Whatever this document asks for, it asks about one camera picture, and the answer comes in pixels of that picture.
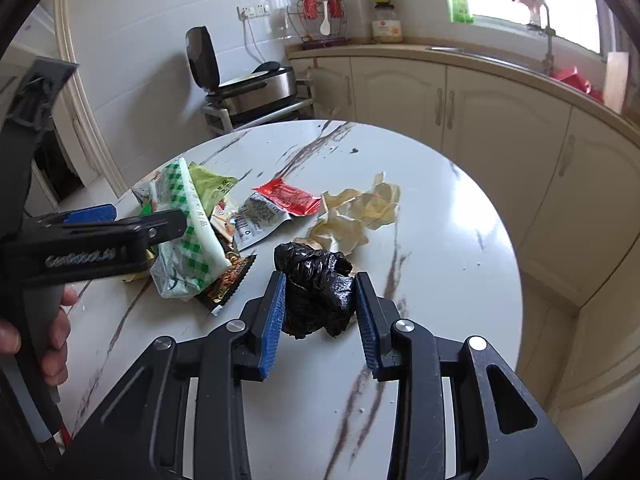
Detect black plastic bag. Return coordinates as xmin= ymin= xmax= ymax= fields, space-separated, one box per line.
xmin=273 ymin=241 xmax=357 ymax=339

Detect person's left hand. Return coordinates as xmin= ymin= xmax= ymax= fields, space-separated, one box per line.
xmin=0 ymin=285 xmax=80 ymax=387

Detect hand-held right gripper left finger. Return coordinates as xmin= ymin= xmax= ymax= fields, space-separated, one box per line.
xmin=60 ymin=270 xmax=288 ymax=480

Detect cream kitchen cabinets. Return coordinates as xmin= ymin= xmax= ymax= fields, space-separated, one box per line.
xmin=289 ymin=55 xmax=640 ymax=411

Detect beige countertop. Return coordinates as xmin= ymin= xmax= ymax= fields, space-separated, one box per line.
xmin=285 ymin=42 xmax=640 ymax=131

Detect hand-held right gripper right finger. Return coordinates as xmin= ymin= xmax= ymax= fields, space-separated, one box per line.
xmin=354 ymin=270 xmax=585 ymax=480

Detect metal faucet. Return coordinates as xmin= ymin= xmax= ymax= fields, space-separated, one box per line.
xmin=511 ymin=0 xmax=557 ymax=73

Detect wire basket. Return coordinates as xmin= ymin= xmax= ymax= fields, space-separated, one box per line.
xmin=286 ymin=0 xmax=348 ymax=51

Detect large clear jar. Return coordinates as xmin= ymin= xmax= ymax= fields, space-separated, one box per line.
xmin=371 ymin=4 xmax=404 ymax=44

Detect green snack packet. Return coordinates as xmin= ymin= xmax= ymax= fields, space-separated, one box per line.
xmin=187 ymin=162 xmax=240 ymax=211

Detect crumpled yellow paper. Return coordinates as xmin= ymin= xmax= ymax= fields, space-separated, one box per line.
xmin=295 ymin=171 xmax=402 ymax=256

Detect dark zigzag-edged snack wrapper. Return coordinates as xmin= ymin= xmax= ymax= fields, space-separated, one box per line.
xmin=195 ymin=252 xmax=258 ymax=311

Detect green checked white packet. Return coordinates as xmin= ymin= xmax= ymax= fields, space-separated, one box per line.
xmin=149 ymin=157 xmax=233 ymax=301

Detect red snack wrapper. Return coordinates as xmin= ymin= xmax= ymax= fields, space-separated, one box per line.
xmin=252 ymin=177 xmax=323 ymax=217

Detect silver barcode wrapper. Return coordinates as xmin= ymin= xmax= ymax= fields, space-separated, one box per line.
xmin=232 ymin=192 xmax=296 ymax=252

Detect cartoon printed sauce packet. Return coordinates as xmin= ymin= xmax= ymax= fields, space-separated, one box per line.
xmin=210 ymin=200 xmax=247 ymax=251

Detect wooden cutting board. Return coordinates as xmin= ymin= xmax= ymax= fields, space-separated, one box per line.
xmin=602 ymin=51 xmax=630 ymax=115

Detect cream door frame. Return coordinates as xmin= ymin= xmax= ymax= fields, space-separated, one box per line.
xmin=52 ymin=0 xmax=131 ymax=196

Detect white power cable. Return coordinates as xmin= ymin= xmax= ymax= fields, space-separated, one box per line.
xmin=242 ymin=15 xmax=268 ymax=66

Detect yellow wrapper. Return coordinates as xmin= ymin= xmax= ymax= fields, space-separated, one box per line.
xmin=120 ymin=245 xmax=161 ymax=283

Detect grey rack cart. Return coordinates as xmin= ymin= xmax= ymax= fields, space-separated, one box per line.
xmin=202 ymin=77 xmax=316 ymax=136

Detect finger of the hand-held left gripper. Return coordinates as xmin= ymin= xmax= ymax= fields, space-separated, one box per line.
xmin=112 ymin=208 xmax=190 ymax=256
xmin=30 ymin=204 xmax=119 ymax=228

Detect black and silver electric cooker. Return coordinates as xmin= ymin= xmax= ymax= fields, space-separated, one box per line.
xmin=185 ymin=26 xmax=297 ymax=111

